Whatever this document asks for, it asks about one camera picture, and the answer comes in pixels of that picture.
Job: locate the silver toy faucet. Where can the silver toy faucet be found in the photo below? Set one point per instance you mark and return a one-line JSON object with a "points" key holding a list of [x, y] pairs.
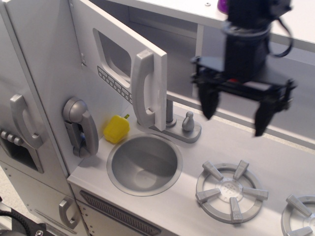
{"points": [[182, 128]]}

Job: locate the small grey lower handle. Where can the small grey lower handle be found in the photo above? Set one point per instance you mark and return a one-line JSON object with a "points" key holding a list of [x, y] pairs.
{"points": [[69, 214]]}

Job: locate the round silver sink bowl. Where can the round silver sink bowl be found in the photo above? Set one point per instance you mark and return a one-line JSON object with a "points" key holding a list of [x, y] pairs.
{"points": [[144, 165]]}

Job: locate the grey fridge ice dispenser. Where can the grey fridge ice dispenser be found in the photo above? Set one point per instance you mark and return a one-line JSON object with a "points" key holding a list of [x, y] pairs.
{"points": [[17, 149]]}

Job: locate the grey toy telephone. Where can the grey toy telephone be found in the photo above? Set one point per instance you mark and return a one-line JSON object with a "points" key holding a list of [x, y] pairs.
{"points": [[81, 128]]}

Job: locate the white toy microwave door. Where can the white toy microwave door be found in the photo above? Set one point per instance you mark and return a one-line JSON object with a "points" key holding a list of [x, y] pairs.
{"points": [[136, 67]]}

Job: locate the dark oven vent grille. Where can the dark oven vent grille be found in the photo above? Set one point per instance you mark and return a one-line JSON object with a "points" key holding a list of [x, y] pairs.
{"points": [[121, 215]]}

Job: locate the yellow toy bell pepper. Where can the yellow toy bell pepper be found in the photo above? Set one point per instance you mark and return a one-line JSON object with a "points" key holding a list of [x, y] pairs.
{"points": [[116, 129]]}

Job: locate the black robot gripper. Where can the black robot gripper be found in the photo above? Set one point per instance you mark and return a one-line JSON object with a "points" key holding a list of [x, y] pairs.
{"points": [[245, 55]]}

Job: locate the purple toy eggplant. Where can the purple toy eggplant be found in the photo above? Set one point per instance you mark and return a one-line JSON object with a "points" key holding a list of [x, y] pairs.
{"points": [[222, 6]]}

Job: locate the black equipment at corner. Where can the black equipment at corner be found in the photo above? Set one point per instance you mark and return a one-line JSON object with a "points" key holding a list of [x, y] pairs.
{"points": [[12, 223]]}

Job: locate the grey toy stove burner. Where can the grey toy stove burner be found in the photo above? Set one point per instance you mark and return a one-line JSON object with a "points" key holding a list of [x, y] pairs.
{"points": [[230, 193]]}

